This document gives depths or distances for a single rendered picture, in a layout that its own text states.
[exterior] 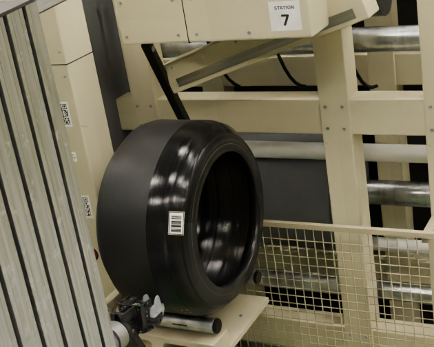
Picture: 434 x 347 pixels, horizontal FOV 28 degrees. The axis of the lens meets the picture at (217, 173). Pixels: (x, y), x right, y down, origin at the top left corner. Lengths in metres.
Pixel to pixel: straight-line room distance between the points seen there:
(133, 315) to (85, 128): 0.58
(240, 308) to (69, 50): 0.95
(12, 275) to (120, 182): 1.32
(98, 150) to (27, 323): 1.53
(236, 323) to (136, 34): 0.92
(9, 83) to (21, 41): 0.06
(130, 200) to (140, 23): 0.57
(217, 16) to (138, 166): 0.48
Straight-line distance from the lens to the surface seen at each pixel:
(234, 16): 2.40
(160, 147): 2.30
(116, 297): 2.61
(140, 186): 2.25
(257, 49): 2.54
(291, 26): 2.33
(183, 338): 2.49
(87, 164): 2.49
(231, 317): 2.66
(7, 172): 0.99
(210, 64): 2.63
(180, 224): 2.20
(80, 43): 2.46
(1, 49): 0.99
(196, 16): 2.45
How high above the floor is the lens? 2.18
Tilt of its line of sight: 21 degrees down
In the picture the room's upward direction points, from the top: 9 degrees counter-clockwise
